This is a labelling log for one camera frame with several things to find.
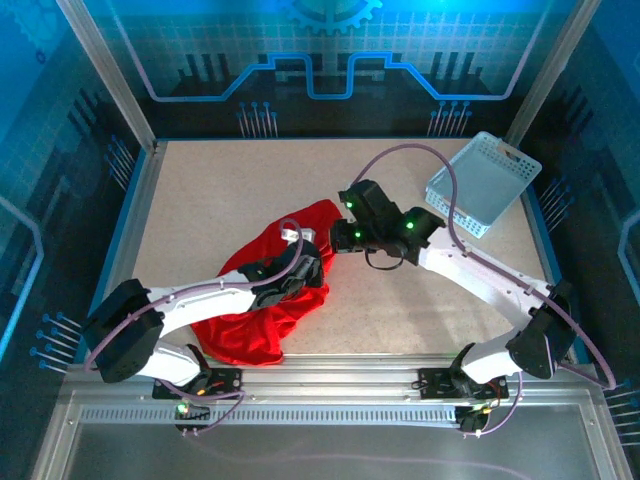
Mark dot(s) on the aluminium mounting rail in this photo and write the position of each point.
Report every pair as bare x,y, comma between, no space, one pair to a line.
325,375

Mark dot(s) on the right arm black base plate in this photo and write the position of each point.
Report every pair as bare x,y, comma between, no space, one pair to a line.
432,382

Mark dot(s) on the small controller board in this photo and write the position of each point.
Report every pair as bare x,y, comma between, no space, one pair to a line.
472,421
192,412

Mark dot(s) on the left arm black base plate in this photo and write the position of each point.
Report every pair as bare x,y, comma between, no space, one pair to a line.
230,382

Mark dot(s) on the right aluminium frame post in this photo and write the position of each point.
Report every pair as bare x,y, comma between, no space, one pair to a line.
545,75

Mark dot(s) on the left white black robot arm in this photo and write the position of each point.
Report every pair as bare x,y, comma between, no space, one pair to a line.
200,300

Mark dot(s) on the right small controller board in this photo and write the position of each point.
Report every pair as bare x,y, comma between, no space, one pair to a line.
472,421

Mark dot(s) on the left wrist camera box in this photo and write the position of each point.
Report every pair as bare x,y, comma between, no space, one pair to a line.
305,234

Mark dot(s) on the left small controller board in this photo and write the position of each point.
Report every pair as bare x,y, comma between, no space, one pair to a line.
192,412

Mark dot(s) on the red t-shirt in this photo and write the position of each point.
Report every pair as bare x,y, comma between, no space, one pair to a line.
250,340

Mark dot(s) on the left aluminium frame post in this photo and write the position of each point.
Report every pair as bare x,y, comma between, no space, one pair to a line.
115,85

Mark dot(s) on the aluminium side rail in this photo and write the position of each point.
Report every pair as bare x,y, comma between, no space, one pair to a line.
133,235

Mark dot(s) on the aluminium frame post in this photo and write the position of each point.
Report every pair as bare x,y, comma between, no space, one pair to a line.
545,75
115,85

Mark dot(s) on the grey steel sheet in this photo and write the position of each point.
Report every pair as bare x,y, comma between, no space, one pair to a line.
350,440

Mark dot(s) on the white perforated plastic basket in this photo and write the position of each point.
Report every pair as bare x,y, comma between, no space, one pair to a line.
480,185

